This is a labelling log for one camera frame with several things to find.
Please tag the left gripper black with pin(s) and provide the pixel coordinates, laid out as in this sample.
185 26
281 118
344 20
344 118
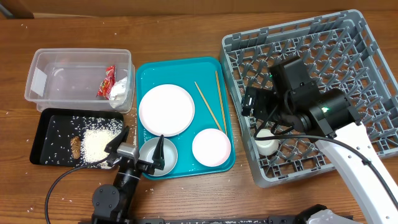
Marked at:
147 167

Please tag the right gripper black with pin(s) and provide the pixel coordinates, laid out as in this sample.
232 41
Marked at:
260 110

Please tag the grey bowl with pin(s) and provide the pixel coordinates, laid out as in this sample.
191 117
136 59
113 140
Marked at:
170 155

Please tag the pile of rice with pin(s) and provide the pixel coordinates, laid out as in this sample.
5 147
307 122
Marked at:
94 143

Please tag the white cup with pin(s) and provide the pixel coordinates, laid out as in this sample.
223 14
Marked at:
269 147

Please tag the brown food scrap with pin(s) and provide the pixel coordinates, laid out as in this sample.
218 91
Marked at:
75 147

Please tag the white plastic wrap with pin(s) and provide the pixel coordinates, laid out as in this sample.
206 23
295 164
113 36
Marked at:
118 93

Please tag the small pink bowl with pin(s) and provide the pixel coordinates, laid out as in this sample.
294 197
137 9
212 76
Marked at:
211 147

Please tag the red foil snack wrapper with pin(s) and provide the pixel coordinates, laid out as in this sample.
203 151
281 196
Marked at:
108 82

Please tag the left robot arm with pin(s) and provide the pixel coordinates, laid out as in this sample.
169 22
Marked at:
112 202

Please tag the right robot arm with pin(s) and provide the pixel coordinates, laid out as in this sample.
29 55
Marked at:
331 122

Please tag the black waste tray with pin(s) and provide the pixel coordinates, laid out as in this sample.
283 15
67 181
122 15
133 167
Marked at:
56 128

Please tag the grey dishwasher rack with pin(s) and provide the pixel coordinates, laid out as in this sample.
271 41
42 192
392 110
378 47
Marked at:
339 51

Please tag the large white plate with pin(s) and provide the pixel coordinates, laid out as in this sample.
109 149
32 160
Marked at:
166 110

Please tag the teal plastic tray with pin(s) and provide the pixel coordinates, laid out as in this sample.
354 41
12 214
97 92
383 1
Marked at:
184 73

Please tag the wooden chopstick left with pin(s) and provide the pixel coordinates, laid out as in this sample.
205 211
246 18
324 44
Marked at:
208 106

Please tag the clear plastic bin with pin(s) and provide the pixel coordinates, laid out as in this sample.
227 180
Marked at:
70 78

